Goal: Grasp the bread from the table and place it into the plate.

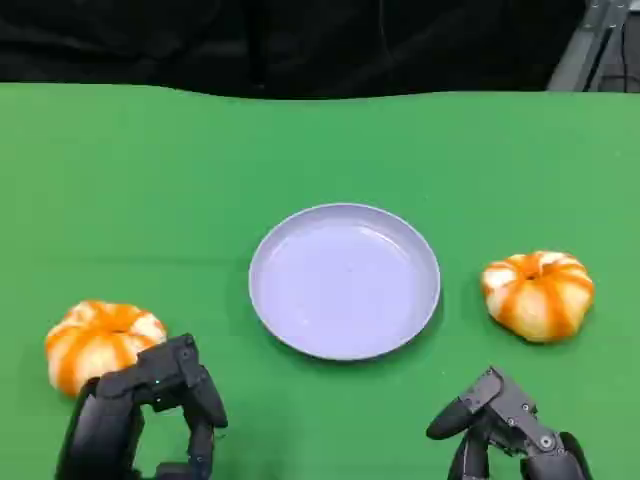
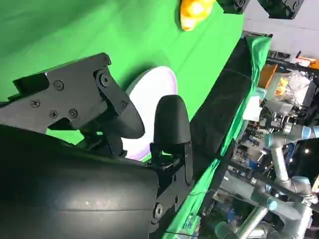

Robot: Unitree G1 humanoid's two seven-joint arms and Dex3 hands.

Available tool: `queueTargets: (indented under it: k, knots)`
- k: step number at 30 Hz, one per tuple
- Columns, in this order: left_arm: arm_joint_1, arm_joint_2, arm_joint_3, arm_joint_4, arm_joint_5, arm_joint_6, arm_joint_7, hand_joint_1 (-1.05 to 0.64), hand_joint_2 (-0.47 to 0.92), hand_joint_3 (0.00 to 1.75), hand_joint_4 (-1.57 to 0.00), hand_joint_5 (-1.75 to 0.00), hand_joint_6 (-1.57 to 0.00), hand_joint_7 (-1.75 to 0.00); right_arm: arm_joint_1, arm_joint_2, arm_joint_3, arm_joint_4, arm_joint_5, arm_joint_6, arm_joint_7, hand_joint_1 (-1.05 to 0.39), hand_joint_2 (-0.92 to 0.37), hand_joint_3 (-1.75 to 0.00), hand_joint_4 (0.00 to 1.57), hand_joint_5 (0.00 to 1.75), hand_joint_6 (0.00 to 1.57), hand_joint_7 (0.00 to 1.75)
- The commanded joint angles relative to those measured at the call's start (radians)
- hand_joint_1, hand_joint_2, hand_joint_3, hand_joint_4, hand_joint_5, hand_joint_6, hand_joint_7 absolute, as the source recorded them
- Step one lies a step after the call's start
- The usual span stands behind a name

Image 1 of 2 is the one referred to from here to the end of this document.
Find grey metal frame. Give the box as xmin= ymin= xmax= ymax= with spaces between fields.
xmin=545 ymin=0 xmax=640 ymax=93

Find thin black cable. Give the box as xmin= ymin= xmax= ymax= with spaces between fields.
xmin=619 ymin=24 xmax=630 ymax=93

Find green table cloth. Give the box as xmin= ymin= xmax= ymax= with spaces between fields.
xmin=0 ymin=81 xmax=640 ymax=480

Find orange and white bread roll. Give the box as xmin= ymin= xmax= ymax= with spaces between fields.
xmin=44 ymin=299 xmax=168 ymax=399
xmin=480 ymin=250 xmax=596 ymax=344

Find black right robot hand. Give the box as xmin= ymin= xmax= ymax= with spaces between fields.
xmin=425 ymin=365 xmax=595 ymax=480

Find lilac round plate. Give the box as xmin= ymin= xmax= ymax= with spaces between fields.
xmin=248 ymin=202 xmax=442 ymax=362

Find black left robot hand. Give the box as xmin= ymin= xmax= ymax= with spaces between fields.
xmin=53 ymin=333 xmax=229 ymax=480

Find black backdrop curtain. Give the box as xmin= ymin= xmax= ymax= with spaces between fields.
xmin=0 ymin=0 xmax=587 ymax=100

